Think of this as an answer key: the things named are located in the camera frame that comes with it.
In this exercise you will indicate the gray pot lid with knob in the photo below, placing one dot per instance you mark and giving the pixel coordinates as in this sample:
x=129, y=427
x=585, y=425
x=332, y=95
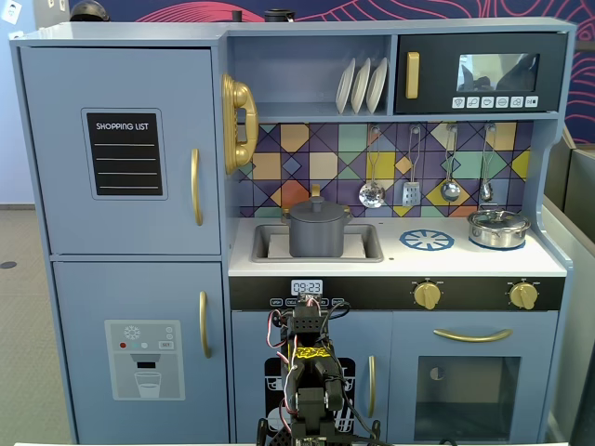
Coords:
x=317, y=214

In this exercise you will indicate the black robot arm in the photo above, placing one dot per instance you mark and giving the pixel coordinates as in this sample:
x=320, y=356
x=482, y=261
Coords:
x=311, y=395

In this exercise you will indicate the shiny steel pan lid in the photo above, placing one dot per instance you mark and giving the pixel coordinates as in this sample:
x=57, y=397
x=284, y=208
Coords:
x=497, y=217

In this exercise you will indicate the gray toy pot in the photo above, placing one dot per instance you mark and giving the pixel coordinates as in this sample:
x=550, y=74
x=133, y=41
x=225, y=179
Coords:
x=316, y=237

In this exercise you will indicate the gold toy faucet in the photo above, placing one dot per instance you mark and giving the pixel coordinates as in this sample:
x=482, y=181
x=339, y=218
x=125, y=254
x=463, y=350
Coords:
x=315, y=189

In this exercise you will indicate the gray toy sink basin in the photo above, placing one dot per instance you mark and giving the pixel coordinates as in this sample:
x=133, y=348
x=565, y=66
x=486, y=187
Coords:
x=372, y=244

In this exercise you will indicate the steel slotted skimmer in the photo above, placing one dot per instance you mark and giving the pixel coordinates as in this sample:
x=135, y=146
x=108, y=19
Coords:
x=371, y=194

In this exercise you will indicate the steel slotted spatula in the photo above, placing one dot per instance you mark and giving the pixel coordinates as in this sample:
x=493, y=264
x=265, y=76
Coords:
x=411, y=193

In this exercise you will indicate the blue dishwasher door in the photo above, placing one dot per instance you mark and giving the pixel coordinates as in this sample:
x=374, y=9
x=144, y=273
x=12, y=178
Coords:
x=251, y=339

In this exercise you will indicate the gold toy telephone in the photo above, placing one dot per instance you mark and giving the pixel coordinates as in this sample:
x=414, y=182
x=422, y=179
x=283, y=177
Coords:
x=239, y=100

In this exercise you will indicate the white toy plate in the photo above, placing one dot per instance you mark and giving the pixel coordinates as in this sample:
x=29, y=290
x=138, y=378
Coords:
x=376, y=86
x=344, y=88
x=360, y=88

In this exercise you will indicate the gold stove knob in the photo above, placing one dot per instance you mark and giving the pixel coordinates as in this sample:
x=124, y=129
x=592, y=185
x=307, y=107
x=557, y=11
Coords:
x=427, y=295
x=524, y=296

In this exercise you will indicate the steel ladle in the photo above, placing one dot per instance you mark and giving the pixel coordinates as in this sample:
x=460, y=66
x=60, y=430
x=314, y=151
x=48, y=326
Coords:
x=450, y=190

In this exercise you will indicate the black shopping list board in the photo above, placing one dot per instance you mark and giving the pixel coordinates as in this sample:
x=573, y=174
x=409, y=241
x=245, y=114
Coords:
x=124, y=153

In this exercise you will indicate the small steel spoon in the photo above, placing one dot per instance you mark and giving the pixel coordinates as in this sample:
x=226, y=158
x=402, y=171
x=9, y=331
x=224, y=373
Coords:
x=486, y=190

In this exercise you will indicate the blue oven door with window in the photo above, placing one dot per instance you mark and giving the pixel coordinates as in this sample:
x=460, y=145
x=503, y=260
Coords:
x=404, y=395

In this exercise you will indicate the black round container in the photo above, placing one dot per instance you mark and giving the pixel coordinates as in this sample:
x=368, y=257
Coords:
x=278, y=16

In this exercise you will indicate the small black cylinder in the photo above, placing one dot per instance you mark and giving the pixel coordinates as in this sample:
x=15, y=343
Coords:
x=236, y=15

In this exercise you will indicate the blue fridge door with dispenser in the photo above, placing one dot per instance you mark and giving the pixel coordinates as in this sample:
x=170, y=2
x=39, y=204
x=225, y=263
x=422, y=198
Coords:
x=83, y=297

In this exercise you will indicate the large blue fridge door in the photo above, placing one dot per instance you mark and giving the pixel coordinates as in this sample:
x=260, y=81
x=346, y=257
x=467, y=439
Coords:
x=56, y=139

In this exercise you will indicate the blue wooden toy kitchen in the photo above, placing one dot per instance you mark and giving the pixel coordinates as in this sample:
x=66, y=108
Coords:
x=116, y=35

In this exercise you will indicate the black floor socket cover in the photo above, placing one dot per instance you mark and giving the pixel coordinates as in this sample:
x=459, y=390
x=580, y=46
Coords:
x=8, y=265

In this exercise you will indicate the black domed object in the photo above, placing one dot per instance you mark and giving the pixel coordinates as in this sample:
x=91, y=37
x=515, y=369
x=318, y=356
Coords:
x=89, y=11

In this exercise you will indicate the small camera circuit board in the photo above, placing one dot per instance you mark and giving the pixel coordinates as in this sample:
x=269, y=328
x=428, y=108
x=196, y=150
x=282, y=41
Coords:
x=309, y=299

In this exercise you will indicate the white wall socket plate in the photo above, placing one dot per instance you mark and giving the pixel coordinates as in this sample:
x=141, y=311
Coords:
x=10, y=11

